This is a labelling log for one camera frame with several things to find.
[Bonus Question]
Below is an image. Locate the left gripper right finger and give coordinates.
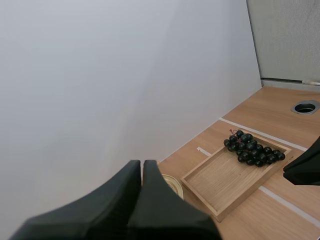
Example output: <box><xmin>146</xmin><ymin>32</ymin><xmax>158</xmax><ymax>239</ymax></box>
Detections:
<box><xmin>126</xmin><ymin>160</ymin><xmax>224</xmax><ymax>240</ymax></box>

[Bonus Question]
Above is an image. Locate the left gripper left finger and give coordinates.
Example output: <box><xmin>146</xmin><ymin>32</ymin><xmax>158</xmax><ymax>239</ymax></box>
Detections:
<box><xmin>7</xmin><ymin>159</ymin><xmax>143</xmax><ymax>240</ymax></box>

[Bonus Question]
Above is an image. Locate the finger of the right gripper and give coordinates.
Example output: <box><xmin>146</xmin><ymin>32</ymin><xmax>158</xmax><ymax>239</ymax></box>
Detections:
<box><xmin>283</xmin><ymin>135</ymin><xmax>320</xmax><ymax>186</ymax></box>

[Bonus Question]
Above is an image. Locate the bunch of dark toy grapes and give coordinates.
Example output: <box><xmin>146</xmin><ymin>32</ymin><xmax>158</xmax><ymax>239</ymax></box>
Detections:
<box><xmin>223</xmin><ymin>128</ymin><xmax>286</xmax><ymax>168</ymax></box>

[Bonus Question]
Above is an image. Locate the shallow wooden tray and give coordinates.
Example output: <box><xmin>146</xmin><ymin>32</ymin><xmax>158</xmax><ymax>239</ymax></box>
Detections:
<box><xmin>180</xmin><ymin>129</ymin><xmax>293</xmax><ymax>224</ymax></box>

